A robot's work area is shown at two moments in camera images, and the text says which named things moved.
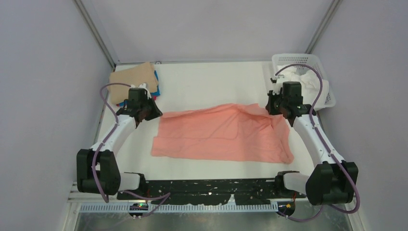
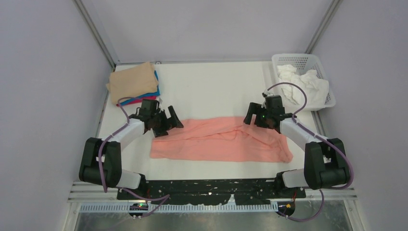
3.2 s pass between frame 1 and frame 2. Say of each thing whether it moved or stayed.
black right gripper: moved
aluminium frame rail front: stayed
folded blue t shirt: stayed
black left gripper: moved
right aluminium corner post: stayed
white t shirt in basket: stayed
